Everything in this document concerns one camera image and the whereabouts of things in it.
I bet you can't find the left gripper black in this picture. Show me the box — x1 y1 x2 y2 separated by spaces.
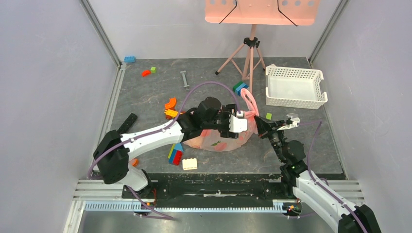
202 104 239 139

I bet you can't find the pink plastic bag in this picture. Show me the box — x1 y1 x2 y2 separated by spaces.
183 88 260 152

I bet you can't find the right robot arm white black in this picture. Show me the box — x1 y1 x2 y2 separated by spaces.
254 116 381 233

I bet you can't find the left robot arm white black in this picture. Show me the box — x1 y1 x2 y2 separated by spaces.
93 97 247 198

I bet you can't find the green blue grey brick stack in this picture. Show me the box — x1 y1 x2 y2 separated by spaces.
232 81 249 96

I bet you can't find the white plastic basket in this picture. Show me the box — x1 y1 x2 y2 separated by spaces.
265 64 328 110

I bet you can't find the yellow orange toy car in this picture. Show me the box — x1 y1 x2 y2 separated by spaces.
164 109 178 120

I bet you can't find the orange curved toy piece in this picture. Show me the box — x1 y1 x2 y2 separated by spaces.
164 97 177 110

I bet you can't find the cream white toy brick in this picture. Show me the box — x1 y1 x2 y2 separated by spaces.
182 158 198 170

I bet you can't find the multicolour stacked brick block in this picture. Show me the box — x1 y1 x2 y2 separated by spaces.
168 143 184 166

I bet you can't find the grey toy bar piece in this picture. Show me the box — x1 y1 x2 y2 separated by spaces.
180 71 189 89

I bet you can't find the red arch toy brick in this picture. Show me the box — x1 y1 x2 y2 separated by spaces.
141 70 151 77

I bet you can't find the orange toy piece near base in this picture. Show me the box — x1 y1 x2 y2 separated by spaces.
131 158 139 167

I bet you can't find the blue toy brick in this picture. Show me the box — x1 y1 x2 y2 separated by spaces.
123 56 136 63

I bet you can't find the pink music stand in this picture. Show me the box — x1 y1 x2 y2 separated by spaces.
205 0 320 89

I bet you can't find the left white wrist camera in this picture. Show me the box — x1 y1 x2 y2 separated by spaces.
229 111 248 133

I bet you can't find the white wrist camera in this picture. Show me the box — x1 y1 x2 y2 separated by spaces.
277 113 300 131
229 111 248 133

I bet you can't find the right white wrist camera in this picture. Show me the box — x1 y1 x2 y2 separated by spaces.
277 113 300 131

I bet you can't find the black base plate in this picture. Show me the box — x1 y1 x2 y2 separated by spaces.
122 173 297 208

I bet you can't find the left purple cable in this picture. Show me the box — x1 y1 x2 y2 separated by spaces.
86 81 242 220

